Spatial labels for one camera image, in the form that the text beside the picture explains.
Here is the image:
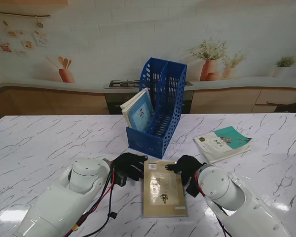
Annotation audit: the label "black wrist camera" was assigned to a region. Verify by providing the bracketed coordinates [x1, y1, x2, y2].
[185, 179, 201, 198]
[112, 171, 129, 188]

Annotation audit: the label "white and teal book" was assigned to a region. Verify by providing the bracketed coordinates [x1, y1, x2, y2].
[193, 126, 252, 164]

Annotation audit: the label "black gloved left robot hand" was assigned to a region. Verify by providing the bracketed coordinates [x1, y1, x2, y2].
[111, 152, 149, 183]

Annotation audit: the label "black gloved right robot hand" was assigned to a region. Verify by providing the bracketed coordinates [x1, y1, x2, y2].
[164, 155, 208, 186]

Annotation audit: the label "beige book with barcode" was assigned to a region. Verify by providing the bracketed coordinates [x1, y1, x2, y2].
[142, 160, 189, 219]

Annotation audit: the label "light blue paperback book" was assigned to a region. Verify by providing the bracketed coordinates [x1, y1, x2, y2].
[122, 92, 155, 133]

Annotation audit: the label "red black arm cables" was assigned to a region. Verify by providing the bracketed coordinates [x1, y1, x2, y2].
[61, 162, 118, 237]
[193, 170, 237, 237]

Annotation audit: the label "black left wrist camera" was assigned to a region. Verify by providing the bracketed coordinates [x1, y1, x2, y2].
[112, 171, 129, 188]

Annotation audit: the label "white and yellow book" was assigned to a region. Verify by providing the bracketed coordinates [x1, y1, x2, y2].
[120, 87, 151, 112]

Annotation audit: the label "red black left arm cables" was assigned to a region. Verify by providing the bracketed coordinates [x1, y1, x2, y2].
[61, 162, 118, 237]

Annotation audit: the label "red black right arm cables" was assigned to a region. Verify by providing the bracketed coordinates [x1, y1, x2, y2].
[193, 170, 237, 237]

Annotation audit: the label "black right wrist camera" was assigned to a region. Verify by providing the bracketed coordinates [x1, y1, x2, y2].
[185, 179, 201, 198]

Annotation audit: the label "blue perforated plastic file holder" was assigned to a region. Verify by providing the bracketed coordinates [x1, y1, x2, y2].
[126, 57, 188, 159]

